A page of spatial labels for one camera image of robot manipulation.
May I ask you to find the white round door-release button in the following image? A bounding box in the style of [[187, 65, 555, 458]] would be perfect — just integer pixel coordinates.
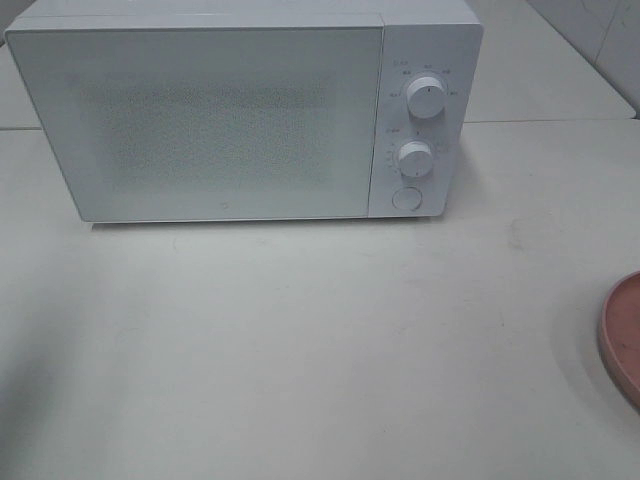
[[392, 187, 423, 211]]

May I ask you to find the white timer knob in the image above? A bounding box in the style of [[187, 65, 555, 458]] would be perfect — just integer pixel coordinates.
[[396, 141, 434, 178]]

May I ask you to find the pink round plate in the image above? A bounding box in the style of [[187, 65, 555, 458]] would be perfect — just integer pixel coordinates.
[[597, 272, 639, 410]]

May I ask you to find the white microwave door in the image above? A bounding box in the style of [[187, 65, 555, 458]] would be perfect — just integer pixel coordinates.
[[8, 28, 382, 223]]

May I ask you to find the white microwave oven body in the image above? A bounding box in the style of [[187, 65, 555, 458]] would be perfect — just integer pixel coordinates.
[[4, 1, 483, 221]]

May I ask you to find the white upper power knob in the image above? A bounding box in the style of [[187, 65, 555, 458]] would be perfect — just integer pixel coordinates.
[[405, 72, 447, 120]]

